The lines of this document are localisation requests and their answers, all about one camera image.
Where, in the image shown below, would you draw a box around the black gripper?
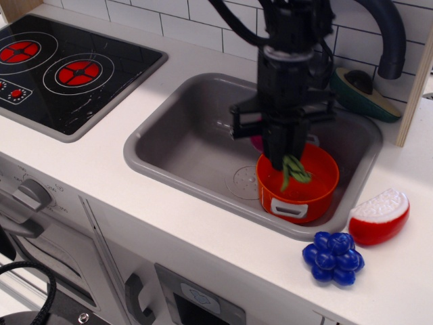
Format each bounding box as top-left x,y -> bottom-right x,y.
230,50 -> 336,171

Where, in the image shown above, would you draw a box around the purple toy beet green stems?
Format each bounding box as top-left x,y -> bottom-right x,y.
250,134 -> 313,192

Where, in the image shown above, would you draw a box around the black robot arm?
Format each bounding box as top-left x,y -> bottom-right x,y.
211,1 -> 335,171

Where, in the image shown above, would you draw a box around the orange toy pot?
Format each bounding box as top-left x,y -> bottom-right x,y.
256,144 -> 340,224

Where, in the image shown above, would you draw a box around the grey plastic sink basin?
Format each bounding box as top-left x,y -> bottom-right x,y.
124,73 -> 382,241

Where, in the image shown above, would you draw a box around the toy avocado half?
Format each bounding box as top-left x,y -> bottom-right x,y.
329,67 -> 401,123

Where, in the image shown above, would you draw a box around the red white toy fruit wedge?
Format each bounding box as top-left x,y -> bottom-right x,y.
348,188 -> 410,246

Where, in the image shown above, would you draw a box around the blue toy grape bunch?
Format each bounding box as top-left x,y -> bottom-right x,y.
302,232 -> 365,286

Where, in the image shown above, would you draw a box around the black toy faucet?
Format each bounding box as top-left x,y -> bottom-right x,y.
316,0 -> 407,99

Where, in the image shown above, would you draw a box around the wooden side panel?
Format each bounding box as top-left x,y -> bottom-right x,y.
395,26 -> 432,148

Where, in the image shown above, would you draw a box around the black toy stovetop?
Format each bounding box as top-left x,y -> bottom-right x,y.
1,14 -> 168,143

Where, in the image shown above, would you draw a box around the grey oven knob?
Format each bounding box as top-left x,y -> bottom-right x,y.
12,179 -> 52,212

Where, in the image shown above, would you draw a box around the grey dishwasher handle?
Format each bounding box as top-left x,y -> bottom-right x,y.
124,274 -> 156,325

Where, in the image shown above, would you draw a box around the grey oven door handle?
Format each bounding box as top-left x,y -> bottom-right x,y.
1,204 -> 45,238

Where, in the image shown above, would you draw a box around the black braided cable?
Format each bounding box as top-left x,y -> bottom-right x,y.
0,260 -> 58,325

